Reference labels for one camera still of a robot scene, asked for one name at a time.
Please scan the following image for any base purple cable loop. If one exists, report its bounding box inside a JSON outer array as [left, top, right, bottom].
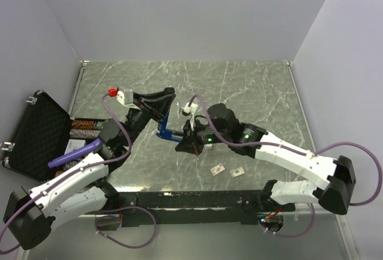
[[95, 205, 157, 247]]

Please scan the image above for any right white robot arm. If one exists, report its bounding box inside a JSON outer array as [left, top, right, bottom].
[[175, 104, 356, 215]]

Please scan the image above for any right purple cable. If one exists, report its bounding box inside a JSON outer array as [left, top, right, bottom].
[[190, 93, 376, 207]]

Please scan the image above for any purple pen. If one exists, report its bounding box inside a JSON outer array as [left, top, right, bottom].
[[47, 138, 102, 169]]

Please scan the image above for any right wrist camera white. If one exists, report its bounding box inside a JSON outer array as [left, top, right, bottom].
[[180, 102, 198, 119]]

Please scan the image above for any small white staple box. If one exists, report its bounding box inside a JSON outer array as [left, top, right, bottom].
[[230, 167, 245, 178]]

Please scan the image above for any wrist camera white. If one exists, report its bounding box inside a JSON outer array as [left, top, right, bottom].
[[108, 87, 134, 107], [180, 102, 198, 119]]

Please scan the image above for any staple box with red mark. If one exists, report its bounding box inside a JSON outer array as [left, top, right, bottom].
[[210, 164, 225, 177]]

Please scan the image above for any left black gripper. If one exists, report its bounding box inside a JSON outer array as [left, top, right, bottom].
[[122, 90, 175, 147]]

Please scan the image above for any blue black stapler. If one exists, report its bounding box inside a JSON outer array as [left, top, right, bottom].
[[156, 98, 184, 141]]

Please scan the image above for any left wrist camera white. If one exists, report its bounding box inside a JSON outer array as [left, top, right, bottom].
[[108, 87, 134, 107]]

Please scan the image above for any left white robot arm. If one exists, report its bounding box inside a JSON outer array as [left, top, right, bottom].
[[4, 87, 175, 250]]

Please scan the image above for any orange patterned tape roll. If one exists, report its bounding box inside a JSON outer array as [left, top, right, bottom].
[[72, 119, 104, 130]]

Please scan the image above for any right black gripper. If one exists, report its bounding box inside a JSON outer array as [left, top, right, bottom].
[[175, 116, 230, 156]]

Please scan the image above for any black foam-lined case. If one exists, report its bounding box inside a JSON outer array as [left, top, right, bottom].
[[1, 90, 106, 182]]

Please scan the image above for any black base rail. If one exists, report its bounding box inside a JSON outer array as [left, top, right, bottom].
[[102, 190, 296, 227]]

